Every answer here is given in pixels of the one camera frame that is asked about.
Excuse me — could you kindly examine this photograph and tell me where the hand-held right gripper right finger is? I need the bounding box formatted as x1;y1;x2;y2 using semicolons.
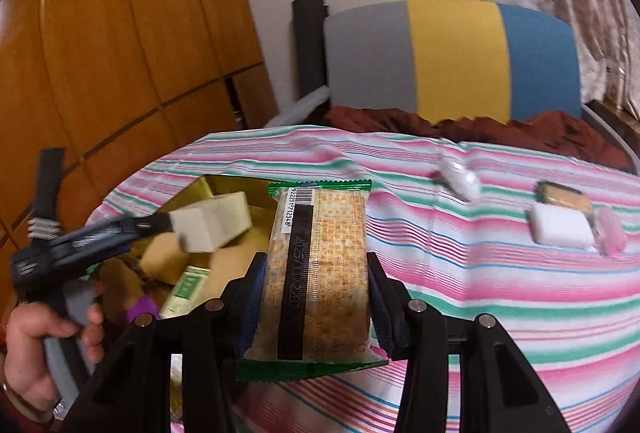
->
367;253;571;433

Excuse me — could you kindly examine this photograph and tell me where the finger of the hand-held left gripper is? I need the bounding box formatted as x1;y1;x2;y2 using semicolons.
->
120;212;173;241

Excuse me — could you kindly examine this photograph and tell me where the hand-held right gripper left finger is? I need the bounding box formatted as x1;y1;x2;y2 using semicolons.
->
65;253;268;433

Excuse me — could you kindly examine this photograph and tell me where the cream foam block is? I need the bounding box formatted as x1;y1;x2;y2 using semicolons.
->
169;192;253;254

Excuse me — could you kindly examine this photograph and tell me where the green cracker packet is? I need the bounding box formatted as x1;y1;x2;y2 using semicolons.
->
235;180;390;381

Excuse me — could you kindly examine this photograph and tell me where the gold tin box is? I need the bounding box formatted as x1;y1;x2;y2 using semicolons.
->
87;174;281;329

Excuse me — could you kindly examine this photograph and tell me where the person's left hand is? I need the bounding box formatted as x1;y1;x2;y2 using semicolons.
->
4;303;105;409

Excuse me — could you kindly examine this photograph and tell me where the green white snack packet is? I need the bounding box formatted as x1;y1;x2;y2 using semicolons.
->
159;264;212;319

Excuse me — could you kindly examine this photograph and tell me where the purple snack packet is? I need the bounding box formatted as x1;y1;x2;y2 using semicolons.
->
125;295;161;325

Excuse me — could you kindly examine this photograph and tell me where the striped tablecloth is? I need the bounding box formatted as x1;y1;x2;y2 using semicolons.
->
87;126;640;433

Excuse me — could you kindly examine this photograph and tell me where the white plastic packet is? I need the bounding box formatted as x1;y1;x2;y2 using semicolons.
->
439;157;483;201

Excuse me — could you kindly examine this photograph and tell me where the wooden wardrobe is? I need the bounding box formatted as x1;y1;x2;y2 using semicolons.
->
0;0;278;264

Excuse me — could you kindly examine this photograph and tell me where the white foam block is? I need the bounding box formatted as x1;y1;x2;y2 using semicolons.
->
530;203;596;250

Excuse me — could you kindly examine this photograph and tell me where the maroon cloth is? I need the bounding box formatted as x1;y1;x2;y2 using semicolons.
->
322;106;633;173

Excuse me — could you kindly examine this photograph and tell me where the brown biscuit packet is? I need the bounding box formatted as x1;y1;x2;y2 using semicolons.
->
535;180;598;219

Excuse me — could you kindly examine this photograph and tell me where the black rolled mat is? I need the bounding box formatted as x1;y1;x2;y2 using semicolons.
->
292;0;330;101

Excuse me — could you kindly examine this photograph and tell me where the pink plastic packet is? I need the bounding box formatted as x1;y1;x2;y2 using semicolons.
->
592;207;627;256

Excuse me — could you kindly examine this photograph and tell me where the grey yellow blue chair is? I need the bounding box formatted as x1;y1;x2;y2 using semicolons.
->
272;0;640;174

